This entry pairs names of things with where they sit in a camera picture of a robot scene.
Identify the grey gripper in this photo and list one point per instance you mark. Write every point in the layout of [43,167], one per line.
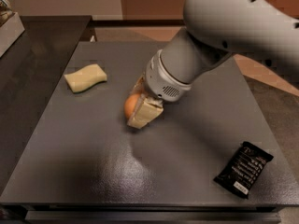
[159,80]

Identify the orange fruit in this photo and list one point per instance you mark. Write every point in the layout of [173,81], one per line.
[130,103]

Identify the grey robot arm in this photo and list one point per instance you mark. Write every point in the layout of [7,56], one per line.
[213,31]

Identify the yellow sponge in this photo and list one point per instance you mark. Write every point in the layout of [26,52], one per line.
[85,78]

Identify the dark side table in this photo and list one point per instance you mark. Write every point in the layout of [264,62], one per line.
[29,73]

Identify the black snack packet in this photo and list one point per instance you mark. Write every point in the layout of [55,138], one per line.
[243,169]

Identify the white box on side table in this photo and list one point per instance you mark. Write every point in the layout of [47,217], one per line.
[11,27]

